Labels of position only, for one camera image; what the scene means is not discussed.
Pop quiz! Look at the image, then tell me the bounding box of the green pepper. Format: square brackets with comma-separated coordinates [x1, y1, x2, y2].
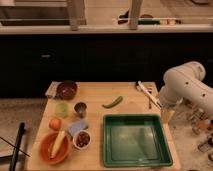
[102, 96, 123, 109]

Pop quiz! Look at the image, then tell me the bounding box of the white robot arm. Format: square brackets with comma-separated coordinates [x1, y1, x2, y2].
[158, 61, 213, 123]

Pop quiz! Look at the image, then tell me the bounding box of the small metal cup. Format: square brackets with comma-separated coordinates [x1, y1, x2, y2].
[74, 102, 87, 118]

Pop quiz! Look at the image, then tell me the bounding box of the green plastic cup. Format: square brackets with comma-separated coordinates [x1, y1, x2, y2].
[55, 102, 69, 118]

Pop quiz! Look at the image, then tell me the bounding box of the white utensil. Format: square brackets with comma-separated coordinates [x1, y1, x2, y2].
[136, 81, 162, 109]

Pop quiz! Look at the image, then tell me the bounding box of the green plastic tray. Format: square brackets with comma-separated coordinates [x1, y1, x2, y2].
[103, 114, 173, 168]

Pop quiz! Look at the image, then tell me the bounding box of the blue sponge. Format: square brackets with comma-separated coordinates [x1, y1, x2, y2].
[68, 119, 88, 136]

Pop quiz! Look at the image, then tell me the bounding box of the white bowl with beans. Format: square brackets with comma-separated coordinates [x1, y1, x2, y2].
[73, 130, 91, 150]

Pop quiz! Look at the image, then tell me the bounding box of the dark red bowl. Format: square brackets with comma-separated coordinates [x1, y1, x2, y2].
[56, 80, 77, 100]

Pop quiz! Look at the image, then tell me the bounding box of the orange bowl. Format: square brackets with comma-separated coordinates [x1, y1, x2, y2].
[39, 132, 71, 165]

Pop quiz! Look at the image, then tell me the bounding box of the orange fruit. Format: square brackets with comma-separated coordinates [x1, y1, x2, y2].
[49, 118, 62, 131]

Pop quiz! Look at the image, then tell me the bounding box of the yellow banana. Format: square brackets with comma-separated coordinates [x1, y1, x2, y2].
[51, 131, 65, 158]

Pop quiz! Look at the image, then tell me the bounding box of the black stand pole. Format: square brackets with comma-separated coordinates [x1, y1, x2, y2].
[9, 122, 25, 171]

